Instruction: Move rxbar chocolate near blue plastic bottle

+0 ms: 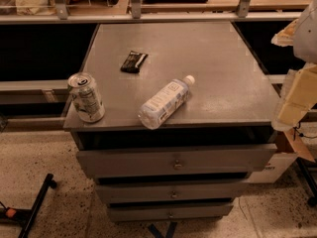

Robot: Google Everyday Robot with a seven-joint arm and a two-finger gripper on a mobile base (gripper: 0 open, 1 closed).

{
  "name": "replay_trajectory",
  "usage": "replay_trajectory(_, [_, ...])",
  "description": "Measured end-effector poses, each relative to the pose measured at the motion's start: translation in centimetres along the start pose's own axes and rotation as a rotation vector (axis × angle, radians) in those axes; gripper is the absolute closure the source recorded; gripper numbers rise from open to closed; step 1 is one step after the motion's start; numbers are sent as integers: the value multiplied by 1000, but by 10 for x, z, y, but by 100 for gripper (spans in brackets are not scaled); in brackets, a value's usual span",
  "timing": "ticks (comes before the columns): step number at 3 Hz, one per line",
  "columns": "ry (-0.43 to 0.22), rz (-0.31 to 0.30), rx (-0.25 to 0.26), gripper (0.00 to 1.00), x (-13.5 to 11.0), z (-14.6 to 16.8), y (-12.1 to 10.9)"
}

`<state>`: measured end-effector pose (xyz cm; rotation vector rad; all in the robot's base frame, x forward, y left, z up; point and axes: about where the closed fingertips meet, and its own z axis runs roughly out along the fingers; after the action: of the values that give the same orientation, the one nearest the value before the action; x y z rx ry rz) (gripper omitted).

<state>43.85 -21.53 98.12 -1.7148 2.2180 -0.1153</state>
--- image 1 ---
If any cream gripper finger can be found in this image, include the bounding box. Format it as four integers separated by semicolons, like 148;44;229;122
271;19;298;47
271;63;317;131

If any black rxbar chocolate wrapper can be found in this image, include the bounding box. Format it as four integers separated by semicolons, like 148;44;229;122
121;51;148;73

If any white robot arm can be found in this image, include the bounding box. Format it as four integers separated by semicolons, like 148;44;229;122
271;0;317;131

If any clear blue plastic bottle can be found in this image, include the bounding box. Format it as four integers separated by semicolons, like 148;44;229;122
138;75;195;130

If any grey drawer cabinet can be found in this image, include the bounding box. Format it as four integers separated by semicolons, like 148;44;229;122
64;22;278;222

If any silver green soda can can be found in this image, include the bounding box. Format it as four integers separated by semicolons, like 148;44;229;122
67;72;105;123

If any black stand with orange clip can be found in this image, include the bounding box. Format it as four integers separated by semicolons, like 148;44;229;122
0;173;58;238

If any metal shelf rail frame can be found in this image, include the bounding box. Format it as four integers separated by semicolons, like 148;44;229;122
0;0;315;25

